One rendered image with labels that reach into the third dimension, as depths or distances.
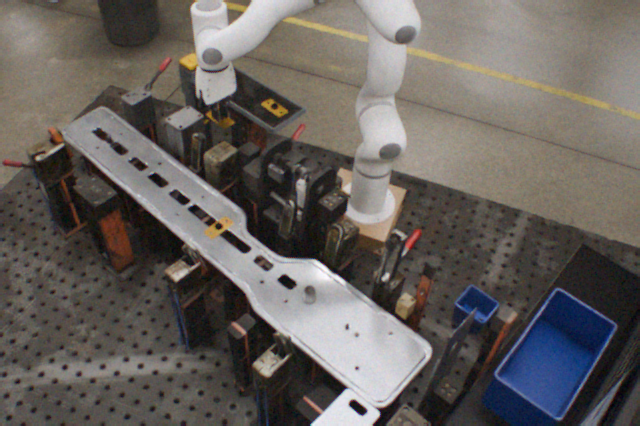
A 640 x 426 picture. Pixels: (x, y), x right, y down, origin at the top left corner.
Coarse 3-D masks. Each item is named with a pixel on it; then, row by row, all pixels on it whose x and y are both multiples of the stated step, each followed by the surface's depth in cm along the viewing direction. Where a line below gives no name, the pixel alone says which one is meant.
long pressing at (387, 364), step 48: (96, 144) 191; (144, 144) 192; (144, 192) 178; (192, 192) 179; (192, 240) 167; (240, 288) 158; (336, 288) 158; (336, 336) 148; (384, 336) 149; (384, 384) 140
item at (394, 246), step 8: (392, 232) 143; (400, 232) 143; (392, 240) 141; (400, 240) 142; (392, 248) 141; (400, 248) 143; (384, 256) 148; (392, 256) 147; (400, 256) 146; (384, 264) 149; (392, 264) 147; (384, 272) 153; (392, 272) 148; (376, 280) 153; (384, 288) 153
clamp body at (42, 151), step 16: (48, 144) 182; (64, 144) 183; (32, 160) 180; (48, 160) 180; (64, 160) 185; (48, 176) 184; (64, 176) 189; (48, 192) 193; (64, 192) 193; (48, 208) 197; (64, 208) 196; (80, 208) 202; (64, 224) 200; (80, 224) 205
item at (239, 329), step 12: (240, 324) 150; (252, 324) 151; (228, 336) 151; (240, 336) 148; (252, 336) 153; (240, 348) 151; (252, 348) 157; (240, 360) 158; (252, 360) 162; (240, 372) 164; (252, 372) 166; (240, 384) 169; (252, 384) 170; (240, 396) 168
